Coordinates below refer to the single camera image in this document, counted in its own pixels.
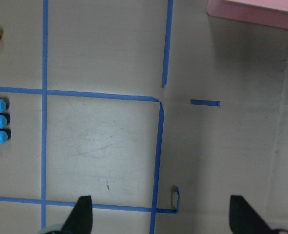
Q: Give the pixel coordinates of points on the pink plastic box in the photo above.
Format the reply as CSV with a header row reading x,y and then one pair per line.
x,y
264,12

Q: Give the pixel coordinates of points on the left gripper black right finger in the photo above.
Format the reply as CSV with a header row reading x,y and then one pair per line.
x,y
243,219

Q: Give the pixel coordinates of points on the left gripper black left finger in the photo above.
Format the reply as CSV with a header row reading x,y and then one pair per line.
x,y
80,220

